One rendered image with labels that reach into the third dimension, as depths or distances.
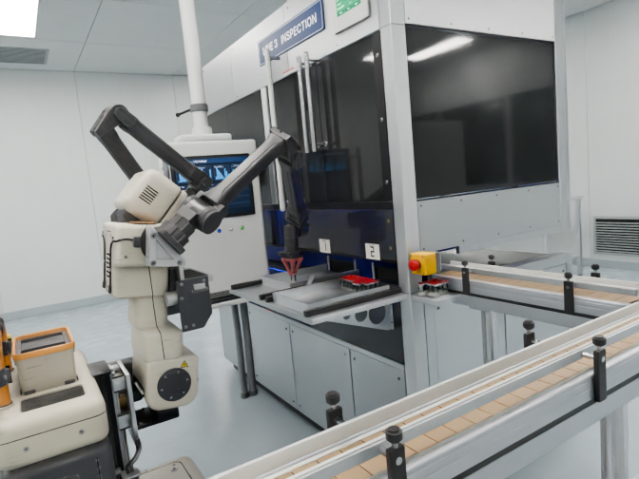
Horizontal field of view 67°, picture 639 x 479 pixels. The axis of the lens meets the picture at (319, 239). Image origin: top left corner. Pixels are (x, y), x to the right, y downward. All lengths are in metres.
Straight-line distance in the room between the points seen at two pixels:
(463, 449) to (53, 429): 1.01
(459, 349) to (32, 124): 5.91
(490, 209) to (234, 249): 1.23
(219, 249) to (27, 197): 4.62
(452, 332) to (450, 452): 1.23
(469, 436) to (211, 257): 1.86
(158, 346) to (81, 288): 5.39
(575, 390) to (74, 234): 6.39
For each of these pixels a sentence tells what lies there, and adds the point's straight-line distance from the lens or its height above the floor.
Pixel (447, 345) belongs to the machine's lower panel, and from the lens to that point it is 1.92.
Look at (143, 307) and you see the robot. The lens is 1.58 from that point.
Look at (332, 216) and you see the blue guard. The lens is 2.06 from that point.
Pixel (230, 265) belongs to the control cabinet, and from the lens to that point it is 2.46.
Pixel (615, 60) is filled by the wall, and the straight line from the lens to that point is 6.47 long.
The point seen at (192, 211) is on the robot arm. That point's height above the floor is 1.25.
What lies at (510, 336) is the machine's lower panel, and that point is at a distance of 2.20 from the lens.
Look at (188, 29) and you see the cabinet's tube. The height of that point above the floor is 2.08.
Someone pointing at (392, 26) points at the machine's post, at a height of 1.79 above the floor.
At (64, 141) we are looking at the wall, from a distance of 6.90.
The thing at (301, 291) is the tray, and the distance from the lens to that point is 1.85.
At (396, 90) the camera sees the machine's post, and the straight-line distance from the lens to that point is 1.72.
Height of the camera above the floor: 1.30
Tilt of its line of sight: 7 degrees down
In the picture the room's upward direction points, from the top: 5 degrees counter-clockwise
